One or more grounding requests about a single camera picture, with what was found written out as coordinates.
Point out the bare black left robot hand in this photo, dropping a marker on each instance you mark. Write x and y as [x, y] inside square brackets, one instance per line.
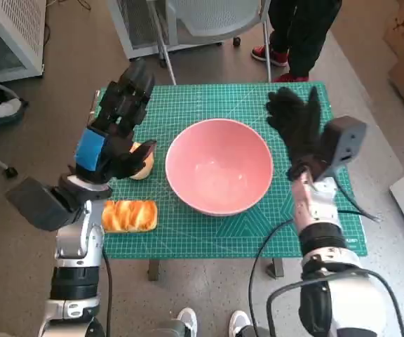
[114, 154]

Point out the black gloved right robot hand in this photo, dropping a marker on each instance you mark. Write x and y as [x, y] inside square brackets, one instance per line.
[300, 130]

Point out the round toy bread bun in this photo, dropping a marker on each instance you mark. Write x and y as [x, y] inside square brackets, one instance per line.
[144, 172]

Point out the striped rectangular toy bread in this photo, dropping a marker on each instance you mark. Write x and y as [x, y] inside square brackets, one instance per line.
[130, 216]

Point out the pink bowl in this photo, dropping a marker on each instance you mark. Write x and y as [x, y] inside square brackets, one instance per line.
[219, 168]

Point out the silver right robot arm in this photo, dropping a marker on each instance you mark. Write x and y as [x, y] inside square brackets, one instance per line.
[314, 210]

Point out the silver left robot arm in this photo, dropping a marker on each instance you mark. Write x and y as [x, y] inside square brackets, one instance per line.
[77, 238]

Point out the person with red shoes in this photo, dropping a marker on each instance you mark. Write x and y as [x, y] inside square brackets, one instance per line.
[303, 31]

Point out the grey wheeled chair base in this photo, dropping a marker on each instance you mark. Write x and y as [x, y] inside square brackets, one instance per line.
[11, 172]

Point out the black castor wheel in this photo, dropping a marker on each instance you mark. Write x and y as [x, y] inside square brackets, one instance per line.
[237, 41]

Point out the white perforated cabinet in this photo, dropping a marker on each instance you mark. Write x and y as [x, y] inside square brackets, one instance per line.
[135, 35]

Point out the dark metal table leg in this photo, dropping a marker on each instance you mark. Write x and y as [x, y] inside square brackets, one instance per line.
[279, 269]
[153, 270]

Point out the green cutting mat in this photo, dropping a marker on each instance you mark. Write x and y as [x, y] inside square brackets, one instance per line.
[223, 238]

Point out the grey mesh chair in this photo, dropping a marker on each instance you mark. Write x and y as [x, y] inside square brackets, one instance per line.
[216, 14]

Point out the white perforated metal rack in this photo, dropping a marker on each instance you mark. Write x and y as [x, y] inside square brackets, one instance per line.
[16, 21]

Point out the white shoe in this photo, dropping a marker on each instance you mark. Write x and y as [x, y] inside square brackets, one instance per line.
[238, 323]
[188, 321]

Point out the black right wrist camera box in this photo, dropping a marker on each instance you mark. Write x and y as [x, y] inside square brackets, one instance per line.
[345, 140]

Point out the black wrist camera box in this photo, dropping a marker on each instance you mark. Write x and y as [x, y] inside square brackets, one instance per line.
[37, 203]
[345, 140]

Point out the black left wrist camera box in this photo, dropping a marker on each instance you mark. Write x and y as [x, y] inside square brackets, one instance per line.
[37, 203]

